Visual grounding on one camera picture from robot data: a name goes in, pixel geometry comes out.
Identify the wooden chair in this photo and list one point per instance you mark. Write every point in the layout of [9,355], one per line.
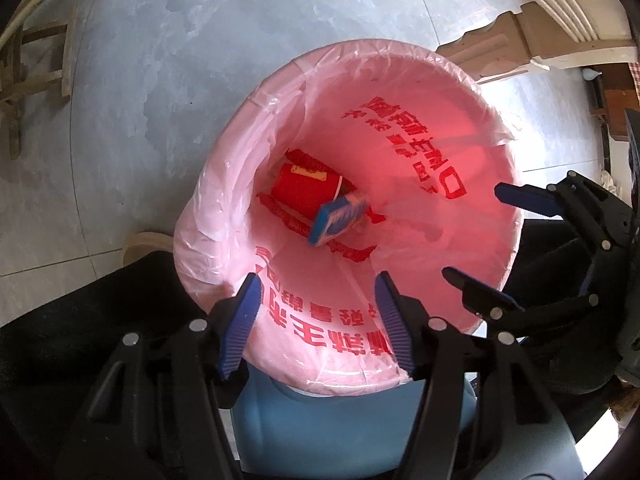
[55,80]

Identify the cream moulded furniture edge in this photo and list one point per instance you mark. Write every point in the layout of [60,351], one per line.
[30,5]

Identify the cream coffee table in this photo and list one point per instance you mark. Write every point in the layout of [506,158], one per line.
[540,30]

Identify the person's black trousers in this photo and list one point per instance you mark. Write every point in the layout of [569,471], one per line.
[50,360]

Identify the small blue white box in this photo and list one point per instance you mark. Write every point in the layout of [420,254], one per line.
[335,220]

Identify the light blue bin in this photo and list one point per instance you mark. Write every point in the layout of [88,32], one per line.
[350,425]

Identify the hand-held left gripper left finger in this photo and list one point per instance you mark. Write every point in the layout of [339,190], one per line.
[241,320]

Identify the red box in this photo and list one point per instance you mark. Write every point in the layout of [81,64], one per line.
[300,185]

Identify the dark wooden furniture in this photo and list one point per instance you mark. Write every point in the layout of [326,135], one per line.
[612,105]

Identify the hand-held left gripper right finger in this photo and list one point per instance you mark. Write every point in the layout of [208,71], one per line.
[394,320]

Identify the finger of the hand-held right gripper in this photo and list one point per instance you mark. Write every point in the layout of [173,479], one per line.
[530,199]
[482,294]

